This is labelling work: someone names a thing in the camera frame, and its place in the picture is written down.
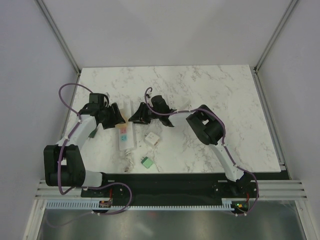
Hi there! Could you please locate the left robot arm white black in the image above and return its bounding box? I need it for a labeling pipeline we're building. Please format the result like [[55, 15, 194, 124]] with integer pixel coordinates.
[[43, 93, 125, 197]]

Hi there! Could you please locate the white coiled cord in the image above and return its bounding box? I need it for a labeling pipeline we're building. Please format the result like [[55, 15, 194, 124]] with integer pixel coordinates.
[[123, 149, 135, 173]]

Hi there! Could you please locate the aluminium rail profile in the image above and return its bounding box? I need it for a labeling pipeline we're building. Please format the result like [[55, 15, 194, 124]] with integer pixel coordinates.
[[35, 180, 307, 200]]

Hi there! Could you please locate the dark green cube plug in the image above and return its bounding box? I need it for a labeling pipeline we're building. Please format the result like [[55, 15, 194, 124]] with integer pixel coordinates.
[[88, 127, 98, 139]]

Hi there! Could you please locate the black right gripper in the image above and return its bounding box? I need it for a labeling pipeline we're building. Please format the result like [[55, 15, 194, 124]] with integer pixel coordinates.
[[129, 102, 161, 125]]

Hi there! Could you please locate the aluminium frame post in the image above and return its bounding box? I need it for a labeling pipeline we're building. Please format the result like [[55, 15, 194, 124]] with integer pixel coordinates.
[[34, 0, 81, 77], [252, 0, 300, 75]]

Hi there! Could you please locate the white cube plug orange logo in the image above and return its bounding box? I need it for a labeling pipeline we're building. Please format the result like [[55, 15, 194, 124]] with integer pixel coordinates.
[[144, 132, 160, 147]]

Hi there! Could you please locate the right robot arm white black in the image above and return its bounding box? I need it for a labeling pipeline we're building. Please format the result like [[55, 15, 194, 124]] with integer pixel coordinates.
[[128, 95, 248, 197]]

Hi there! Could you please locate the right aluminium frame post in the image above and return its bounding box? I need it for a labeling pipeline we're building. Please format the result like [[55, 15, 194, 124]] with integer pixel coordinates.
[[252, 0, 300, 75]]

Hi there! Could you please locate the left aluminium frame post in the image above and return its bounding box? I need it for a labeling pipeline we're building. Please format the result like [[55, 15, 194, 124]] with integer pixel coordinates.
[[34, 0, 81, 77]]

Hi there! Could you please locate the green plug adapter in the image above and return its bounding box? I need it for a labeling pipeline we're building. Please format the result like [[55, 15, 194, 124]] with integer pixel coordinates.
[[140, 156, 154, 169]]

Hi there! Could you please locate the long white power strip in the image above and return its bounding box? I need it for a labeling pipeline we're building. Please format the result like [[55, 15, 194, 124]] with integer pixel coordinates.
[[118, 99, 137, 152]]

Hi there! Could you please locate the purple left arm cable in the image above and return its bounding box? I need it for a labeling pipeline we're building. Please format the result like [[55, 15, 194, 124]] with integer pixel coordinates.
[[57, 83, 133, 227]]

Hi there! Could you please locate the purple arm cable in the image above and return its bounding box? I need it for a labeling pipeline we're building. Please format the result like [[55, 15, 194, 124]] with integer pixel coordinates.
[[144, 87, 260, 217], [57, 83, 133, 227]]

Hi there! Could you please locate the white slotted cable duct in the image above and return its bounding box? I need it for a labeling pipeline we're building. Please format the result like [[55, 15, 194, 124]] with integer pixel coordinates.
[[45, 199, 250, 212]]

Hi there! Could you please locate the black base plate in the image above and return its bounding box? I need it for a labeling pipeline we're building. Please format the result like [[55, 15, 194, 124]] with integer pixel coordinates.
[[81, 173, 258, 206]]

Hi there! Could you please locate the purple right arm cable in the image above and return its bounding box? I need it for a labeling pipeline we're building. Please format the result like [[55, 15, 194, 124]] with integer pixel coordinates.
[[144, 87, 260, 217]]

